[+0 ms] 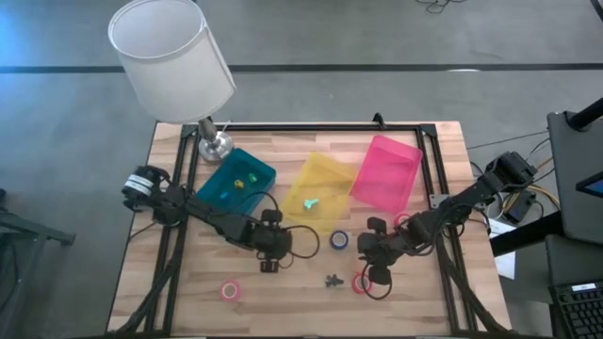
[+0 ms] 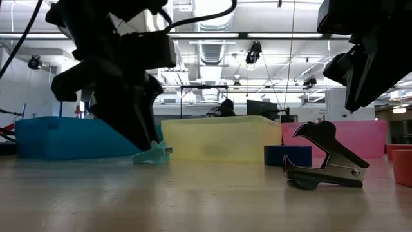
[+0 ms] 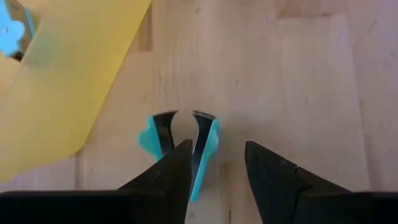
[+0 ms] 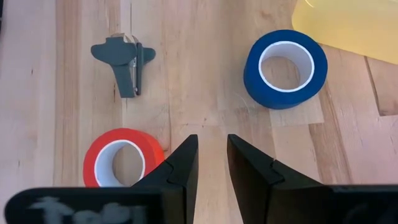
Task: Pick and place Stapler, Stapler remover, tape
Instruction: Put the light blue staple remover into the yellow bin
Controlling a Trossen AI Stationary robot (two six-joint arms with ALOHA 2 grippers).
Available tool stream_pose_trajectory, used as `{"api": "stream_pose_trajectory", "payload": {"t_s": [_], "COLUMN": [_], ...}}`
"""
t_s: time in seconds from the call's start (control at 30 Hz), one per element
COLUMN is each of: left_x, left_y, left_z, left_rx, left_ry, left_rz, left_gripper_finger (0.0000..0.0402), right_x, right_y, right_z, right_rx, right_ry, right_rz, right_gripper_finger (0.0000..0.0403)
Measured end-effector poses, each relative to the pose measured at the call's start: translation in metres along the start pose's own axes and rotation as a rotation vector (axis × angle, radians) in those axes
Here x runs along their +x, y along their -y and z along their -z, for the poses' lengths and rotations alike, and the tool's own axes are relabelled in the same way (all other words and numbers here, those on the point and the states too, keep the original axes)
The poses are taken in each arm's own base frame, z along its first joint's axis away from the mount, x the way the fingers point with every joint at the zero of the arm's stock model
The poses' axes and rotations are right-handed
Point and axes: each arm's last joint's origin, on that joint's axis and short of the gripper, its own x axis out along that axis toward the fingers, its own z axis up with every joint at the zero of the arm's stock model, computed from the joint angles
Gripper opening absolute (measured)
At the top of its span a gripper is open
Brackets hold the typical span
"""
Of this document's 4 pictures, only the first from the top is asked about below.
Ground blue tape roll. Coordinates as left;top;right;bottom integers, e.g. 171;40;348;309
329;229;350;250

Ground pink plastic bin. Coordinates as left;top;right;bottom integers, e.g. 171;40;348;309
349;135;424;216

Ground yellow plastic bin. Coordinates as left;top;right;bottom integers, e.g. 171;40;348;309
281;151;358;235

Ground teal plastic bin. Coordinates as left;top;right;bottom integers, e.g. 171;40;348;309
195;147;278;217

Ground white paper sheets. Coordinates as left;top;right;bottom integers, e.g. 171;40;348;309
489;218;518;281

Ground black power supply box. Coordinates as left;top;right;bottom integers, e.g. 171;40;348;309
501;190;536;225

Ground white shade silver table lamp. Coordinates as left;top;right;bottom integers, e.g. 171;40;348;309
106;0;237;164

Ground black keyboard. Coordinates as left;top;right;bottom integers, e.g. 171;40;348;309
548;281;603;339

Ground dark grey side desk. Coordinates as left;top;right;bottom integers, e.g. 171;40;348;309
545;110;603;288

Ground tablet with blue screen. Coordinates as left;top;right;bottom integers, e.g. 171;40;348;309
575;169;603;199

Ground black pole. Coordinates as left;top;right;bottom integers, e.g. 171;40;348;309
566;97;603;132

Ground black floor stand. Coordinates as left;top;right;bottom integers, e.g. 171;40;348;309
0;187;76;339

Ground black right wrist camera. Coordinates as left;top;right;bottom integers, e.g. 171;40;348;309
367;265;393;287

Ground black left camera cable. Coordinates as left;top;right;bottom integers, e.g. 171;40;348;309
277;224;321;270

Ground black camera cable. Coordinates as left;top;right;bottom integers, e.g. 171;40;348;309
277;224;321;270
360;277;395;301

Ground black right camera cable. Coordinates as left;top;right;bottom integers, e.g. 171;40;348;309
360;277;395;301

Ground black aluminium table frame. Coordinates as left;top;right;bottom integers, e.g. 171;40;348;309
112;122;513;338

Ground black floor cable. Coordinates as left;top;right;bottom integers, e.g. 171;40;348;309
414;0;470;14

